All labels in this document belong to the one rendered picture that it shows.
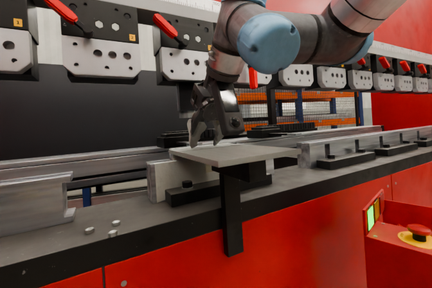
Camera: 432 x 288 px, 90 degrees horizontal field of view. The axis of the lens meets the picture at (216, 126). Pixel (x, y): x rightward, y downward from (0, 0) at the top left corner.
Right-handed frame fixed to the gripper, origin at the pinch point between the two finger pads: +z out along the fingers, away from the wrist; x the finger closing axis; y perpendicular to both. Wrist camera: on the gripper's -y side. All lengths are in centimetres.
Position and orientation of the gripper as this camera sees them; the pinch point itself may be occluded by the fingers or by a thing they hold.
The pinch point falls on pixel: (205, 144)
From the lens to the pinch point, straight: 56.0
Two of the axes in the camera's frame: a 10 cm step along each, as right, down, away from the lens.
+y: -4.0, -6.3, 6.7
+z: -2.6, 7.8, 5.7
